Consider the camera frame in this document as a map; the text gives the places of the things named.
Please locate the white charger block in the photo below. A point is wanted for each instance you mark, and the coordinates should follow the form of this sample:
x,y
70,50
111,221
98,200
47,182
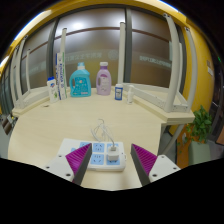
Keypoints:
x,y
113,155

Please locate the slim white bottle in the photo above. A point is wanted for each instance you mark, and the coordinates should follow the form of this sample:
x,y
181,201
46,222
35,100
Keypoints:
x,y
130,96

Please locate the small upturned white-legged table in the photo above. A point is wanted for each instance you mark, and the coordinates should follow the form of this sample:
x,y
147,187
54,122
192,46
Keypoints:
x,y
20,90

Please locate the purple detergent bottle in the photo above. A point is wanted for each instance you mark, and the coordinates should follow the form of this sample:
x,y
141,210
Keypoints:
x,y
103,81

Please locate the blue detergent bottle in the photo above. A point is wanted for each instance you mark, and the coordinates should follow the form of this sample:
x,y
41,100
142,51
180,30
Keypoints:
x,y
80,85

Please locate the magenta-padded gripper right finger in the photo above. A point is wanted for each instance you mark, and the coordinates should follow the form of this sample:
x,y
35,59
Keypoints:
x,y
163,166

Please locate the white power strip blue sockets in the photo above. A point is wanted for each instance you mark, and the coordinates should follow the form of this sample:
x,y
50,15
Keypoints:
x,y
100,158

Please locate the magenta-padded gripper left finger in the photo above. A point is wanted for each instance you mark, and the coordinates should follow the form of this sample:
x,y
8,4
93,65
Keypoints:
x,y
60,165

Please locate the white wall switch plate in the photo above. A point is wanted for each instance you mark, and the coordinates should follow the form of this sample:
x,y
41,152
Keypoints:
x,y
209,69

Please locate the white desk leg frame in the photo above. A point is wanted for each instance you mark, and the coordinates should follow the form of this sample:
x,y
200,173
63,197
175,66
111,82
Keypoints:
x,y
173,140

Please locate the large upturned white-legged table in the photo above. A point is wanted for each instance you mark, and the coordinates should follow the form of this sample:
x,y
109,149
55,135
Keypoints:
x,y
173,66

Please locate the tall white toothpaste box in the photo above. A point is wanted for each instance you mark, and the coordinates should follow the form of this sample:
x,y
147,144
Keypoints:
x,y
61,76

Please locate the small jar blue label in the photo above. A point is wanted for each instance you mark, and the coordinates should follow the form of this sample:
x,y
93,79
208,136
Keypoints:
x,y
118,92

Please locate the small white bottle blue label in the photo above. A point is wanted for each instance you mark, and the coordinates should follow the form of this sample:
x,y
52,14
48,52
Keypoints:
x,y
53,91

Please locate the potted green plant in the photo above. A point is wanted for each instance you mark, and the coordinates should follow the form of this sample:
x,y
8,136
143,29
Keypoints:
x,y
200,126

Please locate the brown chair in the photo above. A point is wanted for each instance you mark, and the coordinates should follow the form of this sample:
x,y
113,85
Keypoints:
x,y
8,125

